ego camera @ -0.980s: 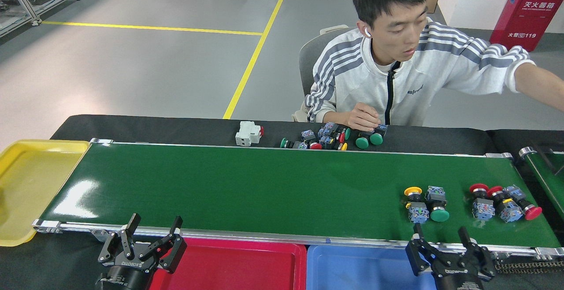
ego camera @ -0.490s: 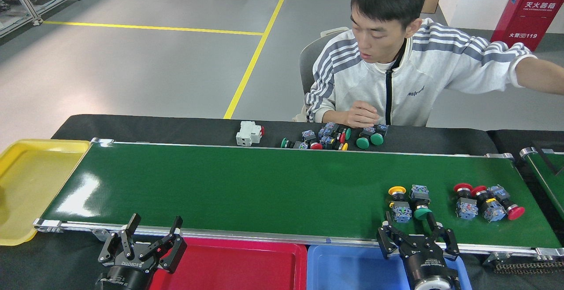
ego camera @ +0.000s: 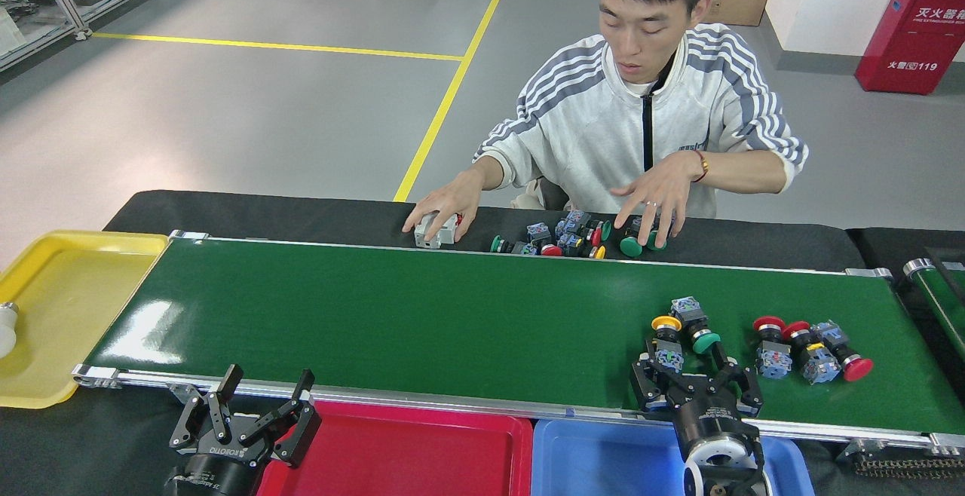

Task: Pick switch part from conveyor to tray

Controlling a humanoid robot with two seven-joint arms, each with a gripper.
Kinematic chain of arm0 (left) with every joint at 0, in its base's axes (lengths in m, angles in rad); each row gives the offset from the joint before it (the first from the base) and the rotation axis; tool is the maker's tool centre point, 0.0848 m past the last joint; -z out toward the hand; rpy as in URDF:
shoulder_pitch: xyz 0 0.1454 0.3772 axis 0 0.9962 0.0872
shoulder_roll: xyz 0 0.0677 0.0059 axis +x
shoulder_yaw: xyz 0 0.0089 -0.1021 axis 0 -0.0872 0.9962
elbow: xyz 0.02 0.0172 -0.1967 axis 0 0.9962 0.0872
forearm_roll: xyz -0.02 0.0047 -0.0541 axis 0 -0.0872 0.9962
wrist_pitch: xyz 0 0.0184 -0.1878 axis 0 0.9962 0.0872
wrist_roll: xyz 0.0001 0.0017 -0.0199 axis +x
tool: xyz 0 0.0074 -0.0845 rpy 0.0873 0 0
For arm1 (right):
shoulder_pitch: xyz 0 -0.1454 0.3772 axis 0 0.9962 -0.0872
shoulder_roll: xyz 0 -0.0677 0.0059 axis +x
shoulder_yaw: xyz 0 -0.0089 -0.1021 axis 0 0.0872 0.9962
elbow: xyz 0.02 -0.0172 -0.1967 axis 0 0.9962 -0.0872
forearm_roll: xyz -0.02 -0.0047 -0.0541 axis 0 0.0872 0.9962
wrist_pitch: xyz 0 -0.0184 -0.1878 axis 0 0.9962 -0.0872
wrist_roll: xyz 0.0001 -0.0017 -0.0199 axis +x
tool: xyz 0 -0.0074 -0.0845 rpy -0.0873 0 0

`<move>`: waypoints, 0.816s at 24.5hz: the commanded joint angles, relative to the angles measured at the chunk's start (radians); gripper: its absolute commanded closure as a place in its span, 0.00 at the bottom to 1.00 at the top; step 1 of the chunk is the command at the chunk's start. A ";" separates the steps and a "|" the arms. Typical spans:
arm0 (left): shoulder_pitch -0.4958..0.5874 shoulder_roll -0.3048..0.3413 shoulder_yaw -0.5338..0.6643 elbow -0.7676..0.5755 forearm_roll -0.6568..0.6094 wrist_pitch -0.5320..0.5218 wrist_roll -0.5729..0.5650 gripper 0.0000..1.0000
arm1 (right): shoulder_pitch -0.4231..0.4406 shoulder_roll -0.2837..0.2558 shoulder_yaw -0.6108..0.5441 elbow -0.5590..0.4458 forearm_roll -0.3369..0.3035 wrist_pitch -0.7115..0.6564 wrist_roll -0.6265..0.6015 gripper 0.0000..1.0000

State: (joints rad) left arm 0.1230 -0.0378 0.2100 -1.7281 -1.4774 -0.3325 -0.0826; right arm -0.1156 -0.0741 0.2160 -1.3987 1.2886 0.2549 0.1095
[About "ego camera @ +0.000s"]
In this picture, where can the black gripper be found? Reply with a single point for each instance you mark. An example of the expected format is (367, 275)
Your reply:
(712, 413)
(219, 473)

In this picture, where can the green push button switch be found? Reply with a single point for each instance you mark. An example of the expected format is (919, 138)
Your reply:
(497, 244)
(686, 309)
(606, 230)

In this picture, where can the red push button switch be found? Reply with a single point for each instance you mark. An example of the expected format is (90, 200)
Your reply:
(538, 233)
(774, 360)
(595, 236)
(820, 366)

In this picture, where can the green mushroom push button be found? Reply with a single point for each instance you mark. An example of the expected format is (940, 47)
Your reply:
(631, 247)
(653, 242)

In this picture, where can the red mushroom push button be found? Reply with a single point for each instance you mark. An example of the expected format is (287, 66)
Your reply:
(858, 368)

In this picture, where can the white circuit breaker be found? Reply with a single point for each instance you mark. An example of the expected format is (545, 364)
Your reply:
(445, 234)

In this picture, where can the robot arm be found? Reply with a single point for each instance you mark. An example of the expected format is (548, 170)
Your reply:
(724, 469)

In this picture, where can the person's left forearm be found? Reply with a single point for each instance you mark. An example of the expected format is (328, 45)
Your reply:
(746, 172)

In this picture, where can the person's right forearm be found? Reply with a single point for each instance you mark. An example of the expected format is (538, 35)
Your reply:
(488, 173)

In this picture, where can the blue plastic tray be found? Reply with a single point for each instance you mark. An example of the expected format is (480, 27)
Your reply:
(603, 462)

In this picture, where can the red plastic tray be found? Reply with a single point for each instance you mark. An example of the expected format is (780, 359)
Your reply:
(415, 451)

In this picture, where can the yellow plastic tray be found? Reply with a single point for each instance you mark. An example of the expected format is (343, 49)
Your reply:
(68, 307)

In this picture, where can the green conveyor belt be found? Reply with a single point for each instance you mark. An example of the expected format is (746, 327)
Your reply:
(452, 315)
(951, 307)

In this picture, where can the person's left hand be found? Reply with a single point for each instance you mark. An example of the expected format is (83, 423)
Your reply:
(663, 187)

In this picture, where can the person's right hand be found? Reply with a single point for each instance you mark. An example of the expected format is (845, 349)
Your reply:
(445, 202)

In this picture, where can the white light bulb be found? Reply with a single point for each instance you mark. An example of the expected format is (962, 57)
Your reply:
(7, 330)

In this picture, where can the person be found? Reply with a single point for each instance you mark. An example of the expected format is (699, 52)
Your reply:
(588, 127)

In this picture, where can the red fire extinguisher cabinet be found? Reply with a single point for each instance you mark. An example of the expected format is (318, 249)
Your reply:
(912, 36)

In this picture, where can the white box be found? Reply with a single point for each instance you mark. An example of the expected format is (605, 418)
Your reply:
(9, 32)

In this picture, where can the silver metal frame rack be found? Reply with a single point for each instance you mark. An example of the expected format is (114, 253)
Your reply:
(30, 47)

